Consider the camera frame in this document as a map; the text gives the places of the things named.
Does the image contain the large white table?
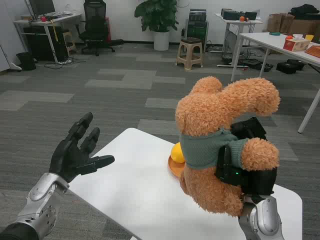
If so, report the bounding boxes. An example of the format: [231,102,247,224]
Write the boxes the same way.
[230,31,320,134]

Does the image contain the black device with cables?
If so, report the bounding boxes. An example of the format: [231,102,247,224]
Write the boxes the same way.
[242,58,274,74]

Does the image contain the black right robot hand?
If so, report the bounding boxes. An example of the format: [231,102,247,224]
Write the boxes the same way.
[215,116,277,201]

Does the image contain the black floor cables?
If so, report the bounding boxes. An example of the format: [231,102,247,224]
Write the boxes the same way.
[44,56,75,70]

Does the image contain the beige plastic stool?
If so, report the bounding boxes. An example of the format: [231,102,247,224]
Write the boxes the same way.
[175,37,204,71]

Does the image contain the orange wooden tray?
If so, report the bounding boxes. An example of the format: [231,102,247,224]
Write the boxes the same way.
[304,44,320,59]

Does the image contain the black equipment cases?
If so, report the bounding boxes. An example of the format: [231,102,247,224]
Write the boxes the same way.
[220,8,261,21]

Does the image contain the yellow tape strip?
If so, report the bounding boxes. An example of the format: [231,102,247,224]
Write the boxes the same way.
[50,19,59,43]

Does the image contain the brown teddy bear green sweater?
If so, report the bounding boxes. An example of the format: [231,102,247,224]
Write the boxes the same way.
[174,76,281,218]

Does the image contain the white board panel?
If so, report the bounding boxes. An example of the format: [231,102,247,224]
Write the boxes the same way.
[0,0,23,74]

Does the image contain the red yellow tissue box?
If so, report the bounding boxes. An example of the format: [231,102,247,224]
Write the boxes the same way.
[282,37,312,52]

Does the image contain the black cabinet under desk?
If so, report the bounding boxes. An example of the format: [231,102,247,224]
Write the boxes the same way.
[23,25,69,63]

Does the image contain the small white desk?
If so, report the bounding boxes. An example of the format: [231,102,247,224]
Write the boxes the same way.
[215,12,264,61]

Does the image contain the black office chair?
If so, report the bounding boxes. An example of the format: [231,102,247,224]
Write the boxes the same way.
[75,0,125,57]

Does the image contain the white power strip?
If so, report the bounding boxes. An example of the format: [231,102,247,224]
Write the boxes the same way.
[216,64,251,69]

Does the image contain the yellow lemon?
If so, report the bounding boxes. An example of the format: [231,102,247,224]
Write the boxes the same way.
[170,142,186,165]

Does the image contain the brown cardboard boxes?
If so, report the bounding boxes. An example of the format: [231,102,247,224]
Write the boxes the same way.
[266,12,320,36]

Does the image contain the black bag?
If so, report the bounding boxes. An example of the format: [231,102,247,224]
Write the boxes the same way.
[289,3,320,18]

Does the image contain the small beige stool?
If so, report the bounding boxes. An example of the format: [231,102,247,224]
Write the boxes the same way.
[61,29,76,54]

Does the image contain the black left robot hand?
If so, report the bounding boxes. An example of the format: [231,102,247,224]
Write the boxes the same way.
[48,111,116,183]

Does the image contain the black computer monitor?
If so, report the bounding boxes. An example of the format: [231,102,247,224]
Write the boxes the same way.
[28,0,57,19]

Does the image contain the black case on floor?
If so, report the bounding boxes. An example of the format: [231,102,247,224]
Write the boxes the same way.
[275,58,306,75]

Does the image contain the potted plant white pot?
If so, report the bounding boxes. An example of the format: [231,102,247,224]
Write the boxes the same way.
[134,0,180,52]

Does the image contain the orange plate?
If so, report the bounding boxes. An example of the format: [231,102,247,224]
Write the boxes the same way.
[167,154,187,179]

